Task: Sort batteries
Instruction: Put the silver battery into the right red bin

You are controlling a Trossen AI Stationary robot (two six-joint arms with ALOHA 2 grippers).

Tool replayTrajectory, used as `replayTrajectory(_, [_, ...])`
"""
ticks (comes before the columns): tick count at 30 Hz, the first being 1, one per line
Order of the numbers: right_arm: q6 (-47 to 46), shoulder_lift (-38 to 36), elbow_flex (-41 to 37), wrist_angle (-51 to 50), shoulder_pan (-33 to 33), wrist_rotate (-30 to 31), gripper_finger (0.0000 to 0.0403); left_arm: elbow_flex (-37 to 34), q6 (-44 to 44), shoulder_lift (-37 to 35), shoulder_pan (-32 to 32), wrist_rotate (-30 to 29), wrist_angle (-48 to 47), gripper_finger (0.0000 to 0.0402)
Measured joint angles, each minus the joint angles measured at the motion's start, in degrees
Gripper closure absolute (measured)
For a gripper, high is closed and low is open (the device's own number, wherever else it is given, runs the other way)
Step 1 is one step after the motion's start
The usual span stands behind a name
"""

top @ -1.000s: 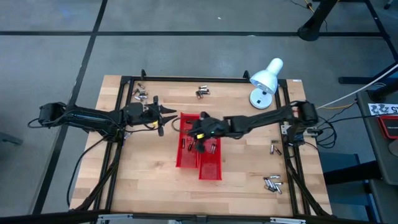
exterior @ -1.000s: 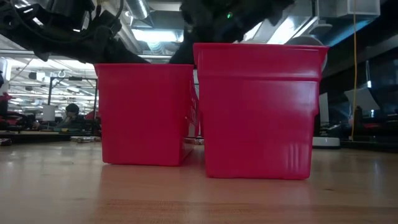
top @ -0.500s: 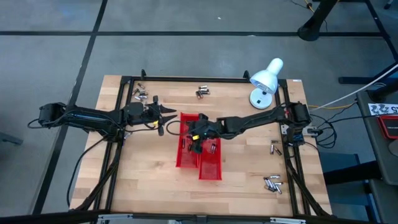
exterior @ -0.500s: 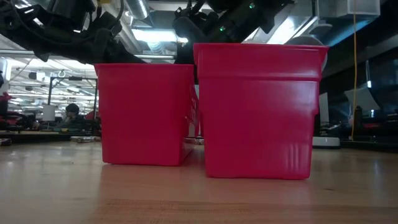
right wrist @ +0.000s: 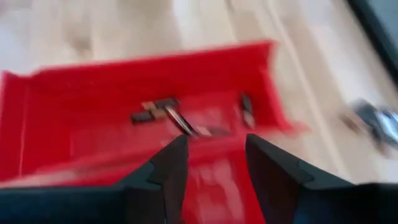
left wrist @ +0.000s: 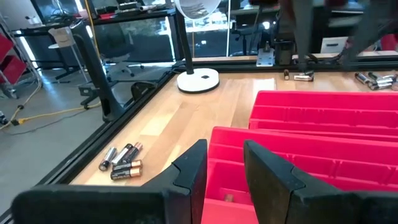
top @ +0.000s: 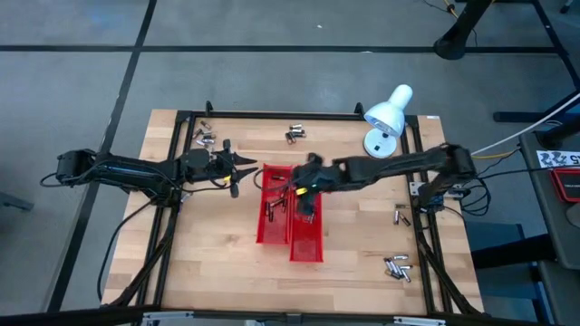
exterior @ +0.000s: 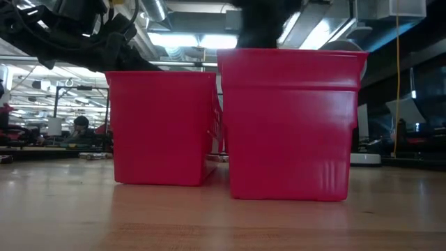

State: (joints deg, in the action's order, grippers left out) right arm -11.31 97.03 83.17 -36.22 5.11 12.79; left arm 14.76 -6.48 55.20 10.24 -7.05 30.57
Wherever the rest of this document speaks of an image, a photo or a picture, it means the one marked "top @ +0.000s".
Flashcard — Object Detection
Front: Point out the black power cable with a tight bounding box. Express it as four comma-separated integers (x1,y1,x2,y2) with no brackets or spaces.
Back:
96,198,158,303

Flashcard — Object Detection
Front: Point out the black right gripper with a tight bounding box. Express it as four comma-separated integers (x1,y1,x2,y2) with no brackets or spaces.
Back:
292,152,336,219

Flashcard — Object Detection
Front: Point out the red plastic parts bin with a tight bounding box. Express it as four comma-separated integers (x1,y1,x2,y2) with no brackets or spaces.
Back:
288,177,324,264
255,163,295,246

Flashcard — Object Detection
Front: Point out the white fiducial marker sheet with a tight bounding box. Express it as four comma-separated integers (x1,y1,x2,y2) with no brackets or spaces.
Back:
536,149,580,169

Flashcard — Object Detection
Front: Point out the black floor stand bar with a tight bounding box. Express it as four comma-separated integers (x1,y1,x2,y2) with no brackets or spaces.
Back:
492,90,580,123

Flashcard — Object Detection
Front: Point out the black camera cable yellow plug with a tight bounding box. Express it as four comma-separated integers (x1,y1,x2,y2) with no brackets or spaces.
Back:
252,167,314,197
212,174,235,194

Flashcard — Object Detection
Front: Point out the red and black device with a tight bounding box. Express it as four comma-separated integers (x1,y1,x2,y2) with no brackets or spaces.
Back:
549,167,580,204

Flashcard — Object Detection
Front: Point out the white desk lamp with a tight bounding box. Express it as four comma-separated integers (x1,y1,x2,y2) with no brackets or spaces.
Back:
362,83,415,160

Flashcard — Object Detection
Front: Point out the yellow floor cable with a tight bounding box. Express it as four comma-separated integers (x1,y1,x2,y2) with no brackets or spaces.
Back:
470,150,521,161

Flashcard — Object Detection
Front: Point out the grey metal leg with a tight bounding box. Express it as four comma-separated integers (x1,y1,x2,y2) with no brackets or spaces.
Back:
0,191,35,213

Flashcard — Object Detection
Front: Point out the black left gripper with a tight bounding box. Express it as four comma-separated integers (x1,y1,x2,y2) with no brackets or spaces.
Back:
208,139,258,199

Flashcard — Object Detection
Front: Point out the black curved stand leg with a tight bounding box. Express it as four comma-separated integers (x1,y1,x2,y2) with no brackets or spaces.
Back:
432,0,495,62

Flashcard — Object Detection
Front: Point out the dark grey side desk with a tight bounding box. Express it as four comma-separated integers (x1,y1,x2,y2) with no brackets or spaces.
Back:
517,129,580,326

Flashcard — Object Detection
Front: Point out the black aluminium table frame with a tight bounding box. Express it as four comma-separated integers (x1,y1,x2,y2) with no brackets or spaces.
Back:
101,100,485,326

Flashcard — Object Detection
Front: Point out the white cable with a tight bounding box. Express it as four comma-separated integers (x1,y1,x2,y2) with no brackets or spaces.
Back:
470,92,580,158

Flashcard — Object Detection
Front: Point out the silver aluminium bracket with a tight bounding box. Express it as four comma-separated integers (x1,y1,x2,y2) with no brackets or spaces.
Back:
141,311,195,326
392,315,448,326

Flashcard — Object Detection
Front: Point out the black cable bundle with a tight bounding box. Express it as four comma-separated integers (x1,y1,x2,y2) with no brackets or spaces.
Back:
450,165,494,217

